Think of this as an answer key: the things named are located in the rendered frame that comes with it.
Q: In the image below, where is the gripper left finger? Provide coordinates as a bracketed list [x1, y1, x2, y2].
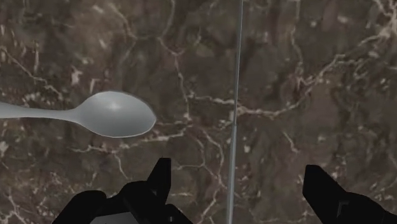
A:
[52, 157, 193, 224]

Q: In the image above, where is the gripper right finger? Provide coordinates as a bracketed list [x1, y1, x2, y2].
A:
[302, 164, 397, 224]

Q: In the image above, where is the grey spoon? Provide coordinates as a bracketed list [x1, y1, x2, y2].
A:
[0, 90, 157, 139]

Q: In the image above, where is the thin grey rod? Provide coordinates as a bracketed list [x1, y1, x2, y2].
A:
[225, 0, 244, 224]

